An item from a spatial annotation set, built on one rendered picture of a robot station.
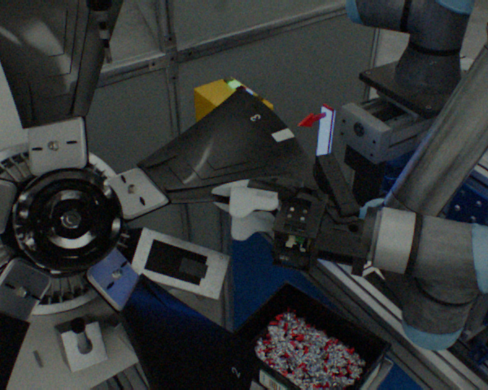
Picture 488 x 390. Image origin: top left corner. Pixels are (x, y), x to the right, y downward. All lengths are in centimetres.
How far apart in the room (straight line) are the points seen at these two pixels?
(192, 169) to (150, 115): 85
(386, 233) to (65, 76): 43
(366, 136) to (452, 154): 54
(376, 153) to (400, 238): 61
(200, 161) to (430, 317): 36
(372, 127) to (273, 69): 63
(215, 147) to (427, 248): 32
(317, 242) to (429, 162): 19
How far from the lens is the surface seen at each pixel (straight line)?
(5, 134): 92
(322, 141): 90
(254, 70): 171
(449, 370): 96
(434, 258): 63
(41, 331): 91
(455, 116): 70
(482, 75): 69
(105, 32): 59
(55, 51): 71
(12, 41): 76
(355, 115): 124
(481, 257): 64
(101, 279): 67
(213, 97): 113
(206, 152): 75
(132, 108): 152
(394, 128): 124
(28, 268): 68
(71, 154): 68
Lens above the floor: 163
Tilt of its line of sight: 39 degrees down
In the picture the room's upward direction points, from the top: straight up
